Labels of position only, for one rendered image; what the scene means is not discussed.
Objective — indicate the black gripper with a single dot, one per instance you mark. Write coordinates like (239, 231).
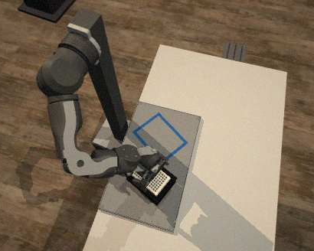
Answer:
(148, 176)

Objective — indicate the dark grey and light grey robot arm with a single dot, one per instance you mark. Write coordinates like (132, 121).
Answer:
(61, 75)

